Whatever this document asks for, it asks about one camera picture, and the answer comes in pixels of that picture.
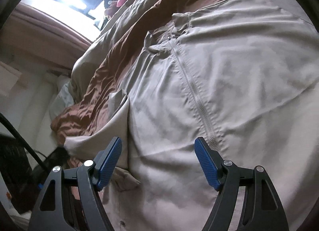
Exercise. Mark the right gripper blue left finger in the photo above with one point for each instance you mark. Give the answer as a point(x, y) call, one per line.
point(54, 208)

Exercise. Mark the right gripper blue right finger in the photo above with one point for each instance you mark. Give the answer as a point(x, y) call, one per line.
point(262, 208)

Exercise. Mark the beige zip jacket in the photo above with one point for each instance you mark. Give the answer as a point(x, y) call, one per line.
point(243, 74)

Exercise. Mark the black folded garment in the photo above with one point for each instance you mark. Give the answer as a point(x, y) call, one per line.
point(24, 182)

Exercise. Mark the light blue pillow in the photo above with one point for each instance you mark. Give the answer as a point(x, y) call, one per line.
point(62, 101)

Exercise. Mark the white padded headboard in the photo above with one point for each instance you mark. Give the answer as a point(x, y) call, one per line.
point(27, 109)

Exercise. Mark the pink left curtain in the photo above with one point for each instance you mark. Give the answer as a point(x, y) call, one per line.
point(43, 38)

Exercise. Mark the beige duvet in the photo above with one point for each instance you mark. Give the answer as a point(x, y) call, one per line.
point(123, 20)

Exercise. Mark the brown bed sheet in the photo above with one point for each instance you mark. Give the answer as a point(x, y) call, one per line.
point(89, 115)

